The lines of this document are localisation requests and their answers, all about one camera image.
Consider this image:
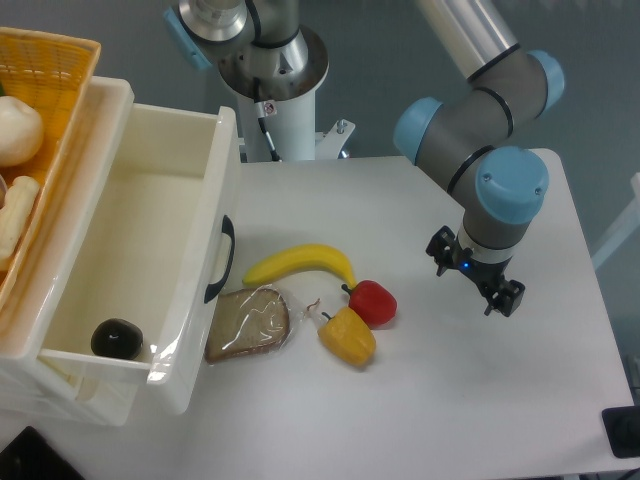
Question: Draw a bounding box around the black round fruit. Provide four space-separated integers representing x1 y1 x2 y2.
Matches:
90 318 143 360

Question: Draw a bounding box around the yellow banana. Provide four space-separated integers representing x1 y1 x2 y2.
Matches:
242 244 357 288

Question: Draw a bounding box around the white round vegetable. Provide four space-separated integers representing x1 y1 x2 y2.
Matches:
1 96 44 167

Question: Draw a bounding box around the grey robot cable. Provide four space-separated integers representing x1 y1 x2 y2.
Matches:
252 79 284 163

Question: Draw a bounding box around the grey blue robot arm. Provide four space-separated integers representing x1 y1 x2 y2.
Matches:
164 1 565 316

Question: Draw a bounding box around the white top drawer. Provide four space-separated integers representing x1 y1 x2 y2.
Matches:
39 104 241 425

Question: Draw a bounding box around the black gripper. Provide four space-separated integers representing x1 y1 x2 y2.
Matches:
426 226 525 317

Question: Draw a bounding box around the white drawer cabinet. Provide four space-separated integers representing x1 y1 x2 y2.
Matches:
1 76 134 421

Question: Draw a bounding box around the orange plastic basket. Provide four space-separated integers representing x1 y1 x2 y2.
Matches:
1 26 101 305

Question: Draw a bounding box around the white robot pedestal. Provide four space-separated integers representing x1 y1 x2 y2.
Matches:
219 24 357 163

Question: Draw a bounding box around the pale corn cob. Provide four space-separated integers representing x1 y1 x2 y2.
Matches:
1 176 40 272

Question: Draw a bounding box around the bagged bread slice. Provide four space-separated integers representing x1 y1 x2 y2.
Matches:
204 284 320 365

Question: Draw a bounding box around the black device bottom right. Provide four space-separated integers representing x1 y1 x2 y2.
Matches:
601 406 639 459

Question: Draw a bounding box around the black object bottom left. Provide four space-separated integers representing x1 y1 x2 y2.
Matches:
1 426 84 480

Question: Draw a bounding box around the yellow bell pepper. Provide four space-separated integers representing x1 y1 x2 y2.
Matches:
317 307 377 368

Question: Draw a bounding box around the black drawer handle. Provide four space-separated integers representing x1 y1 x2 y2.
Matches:
203 215 236 304

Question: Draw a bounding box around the red bell pepper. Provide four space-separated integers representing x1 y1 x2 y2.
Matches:
341 280 397 327

